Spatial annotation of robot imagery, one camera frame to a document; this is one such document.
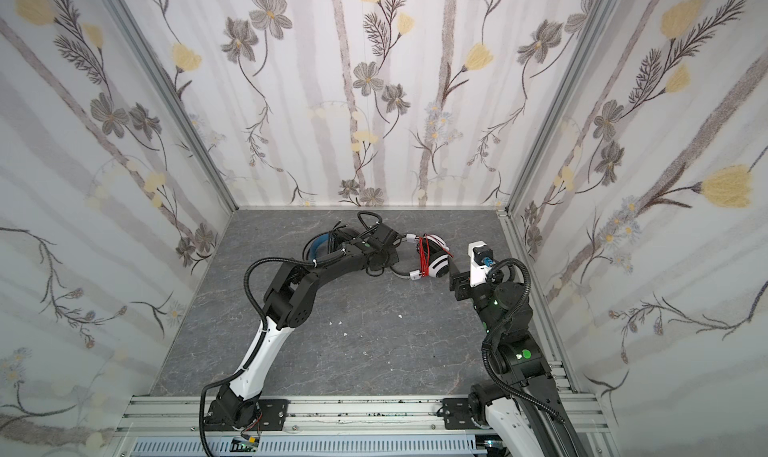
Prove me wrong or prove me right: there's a white over-ear headphones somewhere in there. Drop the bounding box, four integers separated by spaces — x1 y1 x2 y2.
389 233 453 281

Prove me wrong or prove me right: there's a red headphone cable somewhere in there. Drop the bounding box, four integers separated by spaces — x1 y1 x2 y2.
416 233 455 278

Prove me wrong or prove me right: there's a black over-ear headphones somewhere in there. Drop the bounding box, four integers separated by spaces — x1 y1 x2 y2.
302 221 360 260

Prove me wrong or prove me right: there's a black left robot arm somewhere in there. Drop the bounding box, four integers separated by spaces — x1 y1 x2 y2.
198 211 402 431

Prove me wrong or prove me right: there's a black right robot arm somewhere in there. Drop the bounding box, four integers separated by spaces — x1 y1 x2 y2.
448 257 588 456

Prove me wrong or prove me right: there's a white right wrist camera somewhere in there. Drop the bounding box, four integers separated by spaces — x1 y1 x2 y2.
468 241 496 288

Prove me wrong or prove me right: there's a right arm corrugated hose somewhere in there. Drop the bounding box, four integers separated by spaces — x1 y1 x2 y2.
479 257 568 425

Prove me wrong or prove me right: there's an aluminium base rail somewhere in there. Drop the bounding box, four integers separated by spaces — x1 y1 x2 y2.
113 395 607 457

